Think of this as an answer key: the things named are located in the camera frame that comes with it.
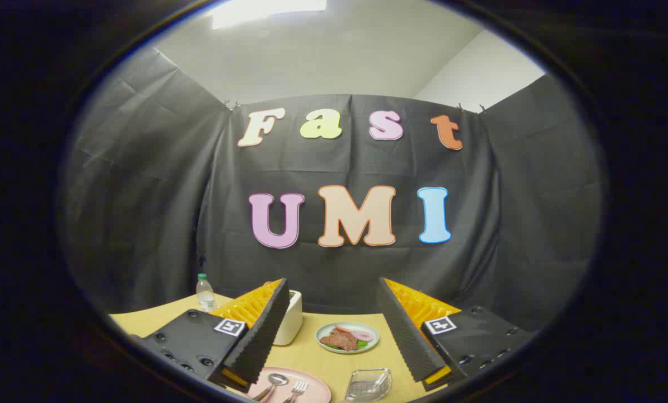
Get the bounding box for wooden-handled metal spoon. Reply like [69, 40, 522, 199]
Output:
[254, 373, 289, 402]

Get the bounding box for wooden-handled metal fork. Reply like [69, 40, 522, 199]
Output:
[282, 381, 310, 403]

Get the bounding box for clear plastic water bottle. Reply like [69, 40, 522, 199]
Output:
[196, 273, 217, 312]

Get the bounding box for green lettuce leaf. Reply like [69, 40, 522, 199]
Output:
[324, 339, 369, 352]

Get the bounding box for light green plate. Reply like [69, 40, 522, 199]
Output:
[316, 322, 380, 354]

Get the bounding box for pink plate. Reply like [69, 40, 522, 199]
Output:
[247, 367, 332, 403]

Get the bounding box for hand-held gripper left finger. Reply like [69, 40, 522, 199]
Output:
[128, 278, 291, 393]

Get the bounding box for brown meat slices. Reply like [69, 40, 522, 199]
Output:
[320, 327, 359, 352]

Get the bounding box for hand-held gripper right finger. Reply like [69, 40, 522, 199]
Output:
[377, 277, 536, 392]

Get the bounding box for metal wire basket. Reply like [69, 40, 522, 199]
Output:
[345, 368, 393, 402]

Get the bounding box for white toaster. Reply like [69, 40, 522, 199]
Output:
[273, 289, 303, 346]

